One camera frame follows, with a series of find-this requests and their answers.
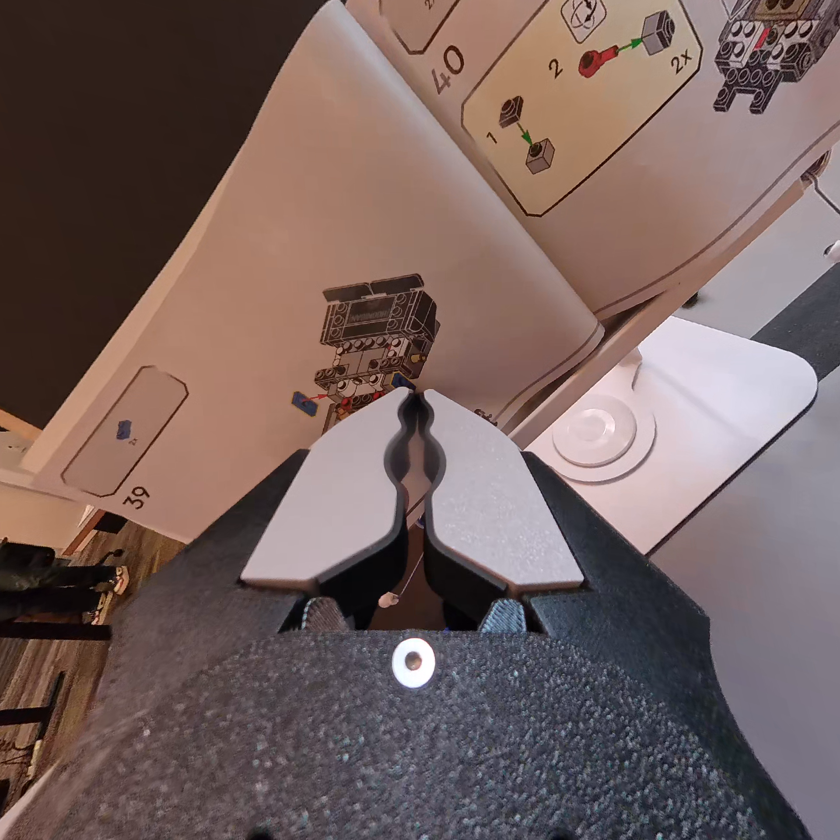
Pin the white book stand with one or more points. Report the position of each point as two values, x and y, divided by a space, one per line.
709 394

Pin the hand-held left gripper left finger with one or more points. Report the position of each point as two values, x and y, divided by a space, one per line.
328 519

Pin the open instruction booklet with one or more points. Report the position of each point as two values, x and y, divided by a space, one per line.
328 197

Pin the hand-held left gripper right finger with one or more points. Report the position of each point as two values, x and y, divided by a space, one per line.
505 519

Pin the black panel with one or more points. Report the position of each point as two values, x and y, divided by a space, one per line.
105 158

